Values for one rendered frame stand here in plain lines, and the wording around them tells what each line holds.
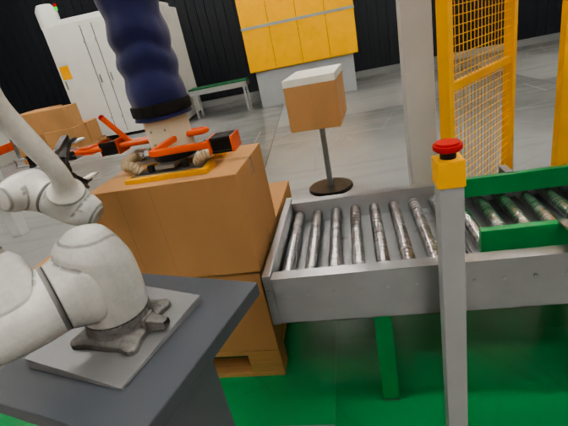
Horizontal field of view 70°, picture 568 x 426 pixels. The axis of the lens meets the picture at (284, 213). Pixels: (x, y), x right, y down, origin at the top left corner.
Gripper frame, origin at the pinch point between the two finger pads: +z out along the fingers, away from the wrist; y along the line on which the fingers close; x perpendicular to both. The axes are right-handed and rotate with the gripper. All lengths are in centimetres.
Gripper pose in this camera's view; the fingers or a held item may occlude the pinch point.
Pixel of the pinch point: (86, 156)
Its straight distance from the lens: 171.3
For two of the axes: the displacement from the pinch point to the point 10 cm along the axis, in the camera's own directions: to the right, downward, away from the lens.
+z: 1.5, -4.3, 8.9
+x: 9.7, -1.1, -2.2
